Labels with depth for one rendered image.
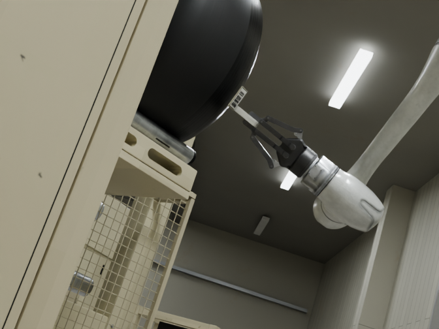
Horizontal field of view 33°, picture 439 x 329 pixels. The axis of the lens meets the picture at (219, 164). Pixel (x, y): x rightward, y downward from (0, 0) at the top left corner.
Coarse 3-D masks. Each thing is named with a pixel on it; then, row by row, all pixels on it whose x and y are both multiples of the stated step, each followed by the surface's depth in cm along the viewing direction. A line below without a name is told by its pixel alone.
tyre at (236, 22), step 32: (192, 0) 168; (224, 0) 173; (256, 0) 187; (192, 32) 167; (224, 32) 173; (256, 32) 182; (160, 64) 167; (192, 64) 170; (224, 64) 175; (160, 96) 171; (192, 96) 174; (224, 96) 179; (192, 128) 181
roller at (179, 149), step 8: (136, 112) 170; (136, 120) 170; (144, 120) 172; (136, 128) 172; (144, 128) 172; (152, 128) 174; (160, 128) 176; (152, 136) 175; (160, 136) 176; (168, 136) 178; (160, 144) 177; (168, 144) 178; (176, 144) 180; (184, 144) 182; (176, 152) 181; (184, 152) 182; (192, 152) 184; (184, 160) 183; (192, 160) 184
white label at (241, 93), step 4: (240, 88) 182; (244, 88) 183; (240, 92) 183; (244, 92) 184; (236, 96) 182; (240, 96) 184; (232, 100) 182; (236, 100) 183; (240, 100) 185; (228, 104) 182; (232, 104) 183; (236, 104) 185; (232, 108) 184
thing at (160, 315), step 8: (136, 312) 453; (144, 312) 450; (160, 312) 446; (136, 320) 452; (160, 320) 476; (168, 320) 441; (176, 320) 439; (184, 320) 437; (192, 320) 435; (128, 328) 450; (160, 328) 450; (168, 328) 447; (176, 328) 445; (184, 328) 443; (192, 328) 436; (200, 328) 430; (208, 328) 428; (216, 328) 427
